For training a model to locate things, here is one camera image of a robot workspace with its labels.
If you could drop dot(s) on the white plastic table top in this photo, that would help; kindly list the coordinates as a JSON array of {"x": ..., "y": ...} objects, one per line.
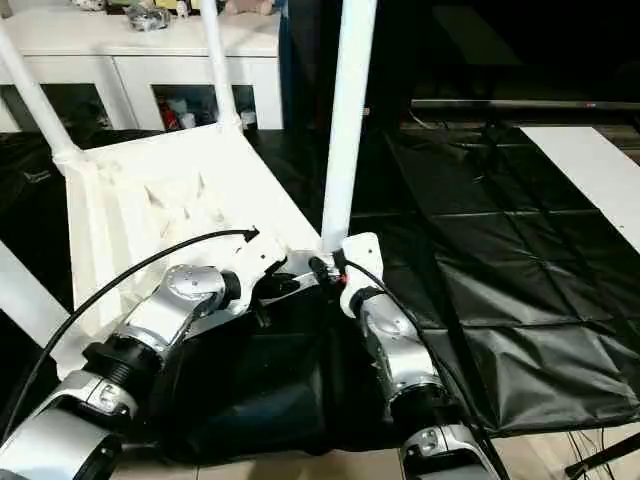
[{"x": 200, "y": 175}]

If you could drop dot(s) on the white tapered table leg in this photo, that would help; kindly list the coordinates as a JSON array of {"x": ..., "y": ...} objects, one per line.
[
  {"x": 35, "y": 100},
  {"x": 350, "y": 125},
  {"x": 25, "y": 295},
  {"x": 217, "y": 65}
]

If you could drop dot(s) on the black work mat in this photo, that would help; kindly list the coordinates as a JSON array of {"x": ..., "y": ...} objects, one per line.
[{"x": 500, "y": 275}]

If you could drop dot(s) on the small white jar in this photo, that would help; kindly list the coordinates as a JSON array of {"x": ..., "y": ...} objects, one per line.
[
  {"x": 189, "y": 119},
  {"x": 248, "y": 118}
]

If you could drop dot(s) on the red bottle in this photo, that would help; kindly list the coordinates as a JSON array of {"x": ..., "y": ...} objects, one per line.
[{"x": 171, "y": 115}]

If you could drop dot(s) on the dark metal bar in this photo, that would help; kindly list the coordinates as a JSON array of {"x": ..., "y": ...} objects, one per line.
[{"x": 525, "y": 104}]

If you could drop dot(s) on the beige plush toy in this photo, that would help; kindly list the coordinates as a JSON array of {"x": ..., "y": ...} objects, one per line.
[{"x": 250, "y": 6}]

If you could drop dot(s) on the white flat board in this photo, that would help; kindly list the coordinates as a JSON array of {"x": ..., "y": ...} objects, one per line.
[{"x": 590, "y": 170}]

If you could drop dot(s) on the white sideboard cabinet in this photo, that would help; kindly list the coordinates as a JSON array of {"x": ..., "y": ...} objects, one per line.
[{"x": 125, "y": 50}]

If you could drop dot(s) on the dark bag of items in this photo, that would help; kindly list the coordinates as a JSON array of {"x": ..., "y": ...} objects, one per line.
[{"x": 147, "y": 16}]

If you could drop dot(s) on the black stand pole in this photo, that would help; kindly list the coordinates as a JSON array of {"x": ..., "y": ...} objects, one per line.
[{"x": 605, "y": 455}]

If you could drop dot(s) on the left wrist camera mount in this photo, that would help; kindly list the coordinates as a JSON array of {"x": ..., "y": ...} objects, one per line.
[{"x": 260, "y": 255}]

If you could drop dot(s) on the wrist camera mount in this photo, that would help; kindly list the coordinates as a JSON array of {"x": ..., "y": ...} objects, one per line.
[
  {"x": 365, "y": 255},
  {"x": 260, "y": 255}
]

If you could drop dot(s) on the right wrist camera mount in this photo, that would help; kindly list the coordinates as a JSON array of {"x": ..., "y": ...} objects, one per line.
[{"x": 365, "y": 255}]

